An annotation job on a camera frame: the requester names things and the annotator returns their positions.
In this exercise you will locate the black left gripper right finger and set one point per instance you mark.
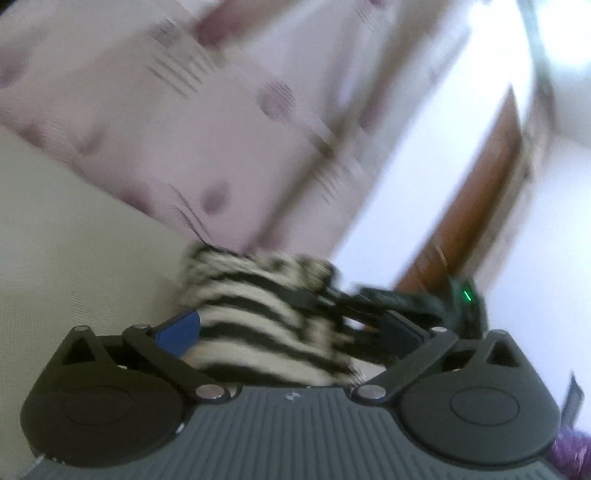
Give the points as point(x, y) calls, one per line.
point(473, 402)

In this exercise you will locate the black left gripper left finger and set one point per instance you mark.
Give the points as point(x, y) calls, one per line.
point(108, 400)

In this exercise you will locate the black white knitted garment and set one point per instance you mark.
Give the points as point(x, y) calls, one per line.
point(251, 330)

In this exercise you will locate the brown wooden door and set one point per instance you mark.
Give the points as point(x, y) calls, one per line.
point(456, 236)

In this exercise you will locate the purple cloth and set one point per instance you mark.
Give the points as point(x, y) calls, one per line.
point(570, 454)

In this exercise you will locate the beige woven mattress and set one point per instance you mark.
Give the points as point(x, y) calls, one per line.
point(70, 255)

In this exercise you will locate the pink leaf-print curtain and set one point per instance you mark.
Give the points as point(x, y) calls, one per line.
point(250, 125)

